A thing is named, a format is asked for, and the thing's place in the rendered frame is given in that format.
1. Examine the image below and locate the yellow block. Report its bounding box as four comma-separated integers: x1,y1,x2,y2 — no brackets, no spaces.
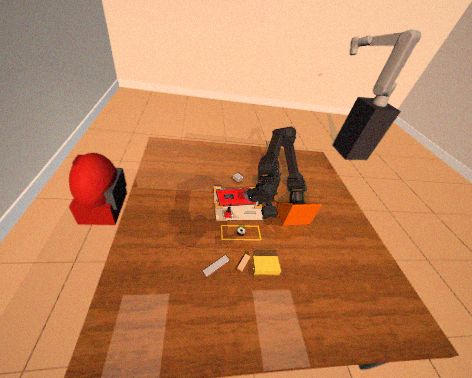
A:
252,256,281,274

